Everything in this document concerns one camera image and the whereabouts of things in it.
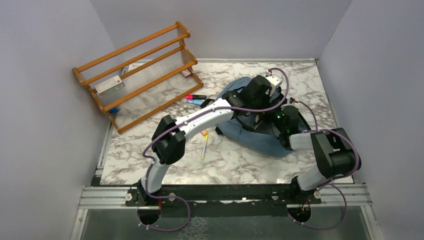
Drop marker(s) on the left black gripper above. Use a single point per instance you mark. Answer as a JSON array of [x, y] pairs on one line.
[[267, 99]]

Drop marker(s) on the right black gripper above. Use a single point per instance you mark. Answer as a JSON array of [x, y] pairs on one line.
[[265, 117]]

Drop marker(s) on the blue backpack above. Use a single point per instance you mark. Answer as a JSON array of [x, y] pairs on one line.
[[265, 140]]

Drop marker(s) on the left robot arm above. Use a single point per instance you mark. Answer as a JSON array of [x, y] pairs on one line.
[[168, 143]]

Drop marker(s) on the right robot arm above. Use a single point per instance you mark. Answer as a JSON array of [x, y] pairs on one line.
[[334, 153]]

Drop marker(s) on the blue highlighter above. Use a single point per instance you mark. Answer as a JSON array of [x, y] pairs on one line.
[[196, 102]]

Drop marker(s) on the yellow capped pen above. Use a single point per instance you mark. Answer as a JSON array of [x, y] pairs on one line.
[[204, 149]]

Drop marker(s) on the pink black highlighter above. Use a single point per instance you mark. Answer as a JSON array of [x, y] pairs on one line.
[[195, 97]]

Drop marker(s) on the small red white box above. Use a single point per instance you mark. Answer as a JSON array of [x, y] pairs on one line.
[[186, 73]]

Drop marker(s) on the wooden shelf rack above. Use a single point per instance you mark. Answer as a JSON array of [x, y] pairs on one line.
[[150, 69]]

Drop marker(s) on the white box on shelf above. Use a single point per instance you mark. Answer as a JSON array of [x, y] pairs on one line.
[[109, 86]]

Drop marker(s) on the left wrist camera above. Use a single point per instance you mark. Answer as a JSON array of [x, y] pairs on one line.
[[275, 82]]

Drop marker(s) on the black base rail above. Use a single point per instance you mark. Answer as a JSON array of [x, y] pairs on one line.
[[204, 200]]

